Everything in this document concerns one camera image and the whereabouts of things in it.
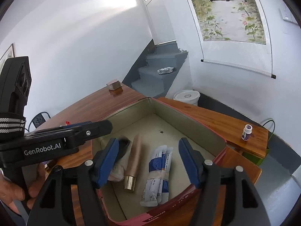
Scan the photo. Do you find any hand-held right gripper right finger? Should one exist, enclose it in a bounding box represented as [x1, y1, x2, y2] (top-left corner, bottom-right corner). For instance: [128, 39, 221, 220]
[178, 138, 274, 226]

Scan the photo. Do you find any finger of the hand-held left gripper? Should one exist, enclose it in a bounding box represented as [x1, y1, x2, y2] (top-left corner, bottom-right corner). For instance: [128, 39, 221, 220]
[66, 120, 113, 149]
[60, 121, 93, 130]

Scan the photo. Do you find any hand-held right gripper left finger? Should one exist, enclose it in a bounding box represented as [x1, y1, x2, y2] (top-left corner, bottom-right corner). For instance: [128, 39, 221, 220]
[25, 138, 119, 226]

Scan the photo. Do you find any red tin box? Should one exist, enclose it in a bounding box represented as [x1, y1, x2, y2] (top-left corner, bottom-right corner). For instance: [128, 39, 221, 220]
[90, 96, 227, 226]

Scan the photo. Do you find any wooden desktop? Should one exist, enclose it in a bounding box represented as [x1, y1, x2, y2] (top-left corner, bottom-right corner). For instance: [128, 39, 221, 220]
[22, 83, 262, 226]

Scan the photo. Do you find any person's left hand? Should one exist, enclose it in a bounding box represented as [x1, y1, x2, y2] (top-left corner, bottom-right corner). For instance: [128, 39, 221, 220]
[0, 163, 49, 215]

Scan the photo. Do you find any white printed plastic bag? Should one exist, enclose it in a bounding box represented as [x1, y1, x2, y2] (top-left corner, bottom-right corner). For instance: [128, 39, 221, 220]
[108, 155, 127, 182]

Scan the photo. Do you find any black small pouch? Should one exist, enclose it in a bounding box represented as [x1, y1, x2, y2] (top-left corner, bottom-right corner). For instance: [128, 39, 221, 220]
[116, 137, 131, 163]

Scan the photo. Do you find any rose gold cosmetic tube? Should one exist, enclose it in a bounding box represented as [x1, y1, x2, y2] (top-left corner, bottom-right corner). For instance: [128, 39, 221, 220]
[123, 135, 143, 192]

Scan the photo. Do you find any blue white sachet bundle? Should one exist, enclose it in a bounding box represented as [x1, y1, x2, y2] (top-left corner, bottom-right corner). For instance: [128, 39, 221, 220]
[140, 146, 173, 207]

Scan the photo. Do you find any black metal chair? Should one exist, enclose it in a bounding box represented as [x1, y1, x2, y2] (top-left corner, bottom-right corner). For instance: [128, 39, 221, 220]
[29, 111, 51, 132]

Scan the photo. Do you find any small card box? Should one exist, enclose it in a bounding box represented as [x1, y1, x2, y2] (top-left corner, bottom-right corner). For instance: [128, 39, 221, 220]
[106, 79, 121, 90]

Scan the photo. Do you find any wooden bench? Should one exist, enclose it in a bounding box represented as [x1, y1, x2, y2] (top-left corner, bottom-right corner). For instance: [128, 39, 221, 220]
[156, 96, 270, 159]

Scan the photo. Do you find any small purple label bottle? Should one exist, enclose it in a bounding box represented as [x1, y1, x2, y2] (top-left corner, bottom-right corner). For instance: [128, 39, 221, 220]
[241, 124, 253, 140]

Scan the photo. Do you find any white plastic bucket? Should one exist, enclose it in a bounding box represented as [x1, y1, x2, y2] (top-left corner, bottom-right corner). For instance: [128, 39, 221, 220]
[173, 90, 201, 106]

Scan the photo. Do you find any green bag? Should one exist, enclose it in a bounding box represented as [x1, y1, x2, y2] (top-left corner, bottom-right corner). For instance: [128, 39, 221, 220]
[242, 119, 275, 165]

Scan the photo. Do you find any grey cabinet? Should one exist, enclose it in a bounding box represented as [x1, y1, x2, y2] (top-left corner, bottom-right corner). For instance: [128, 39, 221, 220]
[130, 41, 189, 98]

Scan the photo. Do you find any hanging scroll painting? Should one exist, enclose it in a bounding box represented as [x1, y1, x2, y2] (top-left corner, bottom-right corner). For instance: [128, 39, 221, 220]
[179, 0, 277, 79]

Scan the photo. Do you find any striped wrist strap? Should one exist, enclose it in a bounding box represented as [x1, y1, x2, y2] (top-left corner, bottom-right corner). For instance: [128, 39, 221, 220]
[0, 116, 26, 136]

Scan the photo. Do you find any white wall socket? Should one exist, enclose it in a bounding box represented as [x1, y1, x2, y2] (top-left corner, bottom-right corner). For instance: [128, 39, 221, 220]
[279, 5, 297, 24]

